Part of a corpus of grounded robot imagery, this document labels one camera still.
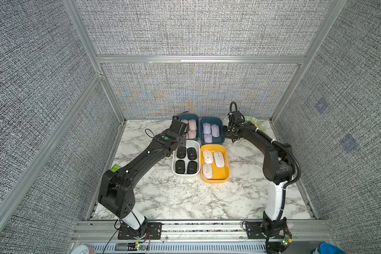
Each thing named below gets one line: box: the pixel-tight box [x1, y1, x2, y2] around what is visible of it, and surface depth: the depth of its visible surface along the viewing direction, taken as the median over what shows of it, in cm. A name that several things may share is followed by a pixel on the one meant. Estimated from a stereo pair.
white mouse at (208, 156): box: [202, 150, 214, 164], surface depth 98 cm
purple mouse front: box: [211, 123, 221, 138], surface depth 112 cm
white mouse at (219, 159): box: [213, 151, 225, 168], surface depth 97 cm
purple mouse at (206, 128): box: [202, 122, 212, 135], surface depth 113 cm
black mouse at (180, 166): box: [175, 159, 186, 175], surface depth 94 cm
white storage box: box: [171, 139, 201, 178], surface depth 99 cm
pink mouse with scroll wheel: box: [188, 119, 197, 131], surface depth 116 cm
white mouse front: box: [202, 163, 213, 180], surface depth 92 cm
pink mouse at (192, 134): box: [188, 129, 197, 140], surface depth 109 cm
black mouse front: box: [176, 146, 187, 159], surface depth 100 cm
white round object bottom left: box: [70, 245, 90, 254], surface depth 66 cm
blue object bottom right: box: [318, 242, 347, 254], surface depth 63 cm
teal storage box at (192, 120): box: [178, 113, 201, 141], surface depth 116 cm
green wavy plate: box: [243, 115, 268, 132], surface depth 115 cm
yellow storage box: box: [200, 143, 231, 184], surface depth 96 cm
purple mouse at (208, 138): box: [203, 133, 213, 144], surface depth 108 cm
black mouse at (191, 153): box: [186, 147, 197, 161], surface depth 99 cm
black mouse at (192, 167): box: [186, 160, 198, 175], surface depth 94 cm
